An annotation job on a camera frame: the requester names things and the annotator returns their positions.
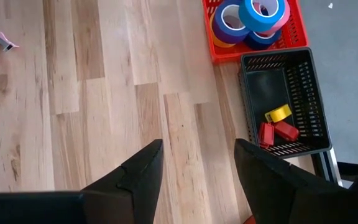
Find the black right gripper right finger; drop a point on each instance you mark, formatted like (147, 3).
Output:
(275, 193)

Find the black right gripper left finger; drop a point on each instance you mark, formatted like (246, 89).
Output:
(135, 193)

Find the red mini stapler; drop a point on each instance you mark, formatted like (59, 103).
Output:
(287, 131)
(266, 134)

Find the yellow mini stapler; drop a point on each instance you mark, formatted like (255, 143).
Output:
(280, 112)

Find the violet blue tape roll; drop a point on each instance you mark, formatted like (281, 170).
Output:
(225, 35)

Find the light blue tape roll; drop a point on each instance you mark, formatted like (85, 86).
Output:
(250, 21)

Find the pink tape roll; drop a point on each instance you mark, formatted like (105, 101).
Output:
(286, 17)

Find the dark blue tape roll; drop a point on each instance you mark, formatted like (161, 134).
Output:
(259, 40)

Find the black plastic basket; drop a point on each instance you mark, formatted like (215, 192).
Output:
(269, 90)

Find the red plastic basket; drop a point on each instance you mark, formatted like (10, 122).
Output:
(225, 56)

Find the white floor scrap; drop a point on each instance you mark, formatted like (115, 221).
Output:
(330, 5)

